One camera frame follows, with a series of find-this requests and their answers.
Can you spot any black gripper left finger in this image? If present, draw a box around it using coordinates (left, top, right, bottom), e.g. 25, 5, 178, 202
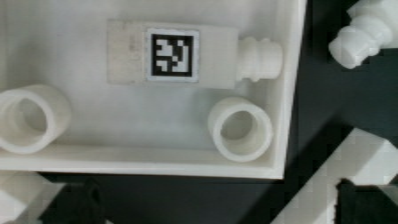
40, 179, 107, 224

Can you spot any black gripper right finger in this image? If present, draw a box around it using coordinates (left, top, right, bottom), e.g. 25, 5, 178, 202
336, 179, 398, 224

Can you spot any white square tabletop tray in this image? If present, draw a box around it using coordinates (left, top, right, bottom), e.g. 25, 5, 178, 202
0, 0, 308, 179

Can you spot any white leg lying in tray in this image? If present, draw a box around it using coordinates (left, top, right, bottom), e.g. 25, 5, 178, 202
107, 20, 283, 89

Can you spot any white leg behind tray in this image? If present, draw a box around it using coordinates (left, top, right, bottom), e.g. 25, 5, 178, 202
329, 0, 398, 69

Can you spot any white L-shaped obstacle fence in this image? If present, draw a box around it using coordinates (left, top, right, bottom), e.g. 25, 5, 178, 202
270, 128, 398, 224

